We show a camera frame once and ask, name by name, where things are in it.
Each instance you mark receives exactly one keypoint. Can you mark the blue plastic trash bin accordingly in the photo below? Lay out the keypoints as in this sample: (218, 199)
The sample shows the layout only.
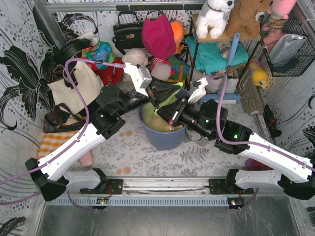
(160, 135)

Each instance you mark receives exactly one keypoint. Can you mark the black leather handbag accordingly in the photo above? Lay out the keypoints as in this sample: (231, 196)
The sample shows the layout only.
(129, 35)

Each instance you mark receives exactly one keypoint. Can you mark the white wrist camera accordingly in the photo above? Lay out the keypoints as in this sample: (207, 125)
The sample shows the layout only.
(198, 90)
(140, 76)

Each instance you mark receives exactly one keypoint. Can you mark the black wire basket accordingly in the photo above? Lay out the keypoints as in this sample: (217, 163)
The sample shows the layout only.
(299, 63)

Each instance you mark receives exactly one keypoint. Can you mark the colourful cartoon fabric bag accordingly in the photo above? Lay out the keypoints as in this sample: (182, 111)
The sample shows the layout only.
(102, 52)

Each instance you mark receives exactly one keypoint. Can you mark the orange white checked cloth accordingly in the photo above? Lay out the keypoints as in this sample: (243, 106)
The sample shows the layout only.
(52, 141)

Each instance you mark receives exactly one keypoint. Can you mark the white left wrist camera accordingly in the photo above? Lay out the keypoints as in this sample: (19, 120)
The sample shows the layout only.
(140, 76)

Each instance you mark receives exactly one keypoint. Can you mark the orange plush toy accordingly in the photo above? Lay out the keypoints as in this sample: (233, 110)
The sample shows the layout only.
(178, 30)

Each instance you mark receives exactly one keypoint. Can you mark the green plastic trash bag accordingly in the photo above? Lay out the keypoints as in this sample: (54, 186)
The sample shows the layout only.
(170, 100)

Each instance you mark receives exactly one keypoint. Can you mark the black orange patterned item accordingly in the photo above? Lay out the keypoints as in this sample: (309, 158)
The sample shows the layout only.
(271, 122)

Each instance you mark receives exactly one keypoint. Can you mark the brown teddy bear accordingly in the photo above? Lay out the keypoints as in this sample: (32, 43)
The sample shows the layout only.
(244, 15)

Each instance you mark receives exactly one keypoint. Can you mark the beige chenille mop head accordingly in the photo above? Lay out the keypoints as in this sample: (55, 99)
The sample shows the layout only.
(250, 98)

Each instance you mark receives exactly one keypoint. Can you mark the magenta fabric bag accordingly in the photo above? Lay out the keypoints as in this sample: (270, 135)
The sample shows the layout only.
(158, 37)

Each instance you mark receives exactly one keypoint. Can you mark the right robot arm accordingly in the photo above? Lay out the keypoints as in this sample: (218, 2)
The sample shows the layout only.
(293, 174)

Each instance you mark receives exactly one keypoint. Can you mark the pink glasses case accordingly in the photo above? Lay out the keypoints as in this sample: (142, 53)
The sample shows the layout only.
(86, 160)

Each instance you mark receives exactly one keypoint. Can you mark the orange purple sock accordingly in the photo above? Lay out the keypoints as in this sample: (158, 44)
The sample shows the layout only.
(254, 165)

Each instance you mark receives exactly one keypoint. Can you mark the white plush bear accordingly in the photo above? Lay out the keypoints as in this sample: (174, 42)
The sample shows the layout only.
(135, 56)

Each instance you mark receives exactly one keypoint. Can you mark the dark patterned bag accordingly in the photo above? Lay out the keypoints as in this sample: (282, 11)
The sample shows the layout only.
(62, 119)

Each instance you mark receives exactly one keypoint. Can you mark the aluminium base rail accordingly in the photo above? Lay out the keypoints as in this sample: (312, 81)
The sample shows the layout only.
(162, 186)

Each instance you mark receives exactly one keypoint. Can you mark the silver foil bag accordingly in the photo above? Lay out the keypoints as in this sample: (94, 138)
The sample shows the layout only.
(286, 47)

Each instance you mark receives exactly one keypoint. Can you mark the white plush dog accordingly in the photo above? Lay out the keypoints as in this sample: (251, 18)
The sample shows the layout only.
(213, 18)

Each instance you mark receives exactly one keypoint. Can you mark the pink plush toy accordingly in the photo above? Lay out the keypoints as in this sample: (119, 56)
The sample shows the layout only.
(279, 10)

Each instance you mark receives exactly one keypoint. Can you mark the black round hat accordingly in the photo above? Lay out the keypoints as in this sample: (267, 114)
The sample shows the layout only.
(68, 50)

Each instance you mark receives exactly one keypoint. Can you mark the teal folded cloth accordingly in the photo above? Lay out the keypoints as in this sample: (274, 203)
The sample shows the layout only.
(209, 59)

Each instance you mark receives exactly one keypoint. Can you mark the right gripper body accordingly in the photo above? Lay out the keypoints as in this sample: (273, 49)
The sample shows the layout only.
(178, 111)

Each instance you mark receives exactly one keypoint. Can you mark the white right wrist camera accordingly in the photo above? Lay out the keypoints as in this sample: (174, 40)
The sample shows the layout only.
(198, 90)

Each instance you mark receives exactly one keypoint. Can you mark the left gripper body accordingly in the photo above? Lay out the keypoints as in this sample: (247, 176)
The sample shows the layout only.
(152, 96)

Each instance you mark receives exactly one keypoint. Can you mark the white pink plush doll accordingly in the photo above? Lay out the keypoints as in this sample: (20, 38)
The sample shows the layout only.
(161, 69)

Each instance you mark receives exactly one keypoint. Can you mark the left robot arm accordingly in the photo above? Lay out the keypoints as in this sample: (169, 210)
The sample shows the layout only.
(50, 173)

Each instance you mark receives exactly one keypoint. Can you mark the yellow plush toy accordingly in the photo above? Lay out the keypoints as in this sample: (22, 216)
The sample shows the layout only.
(258, 74)

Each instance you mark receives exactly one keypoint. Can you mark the blue floor mop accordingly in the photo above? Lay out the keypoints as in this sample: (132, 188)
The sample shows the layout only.
(229, 63)

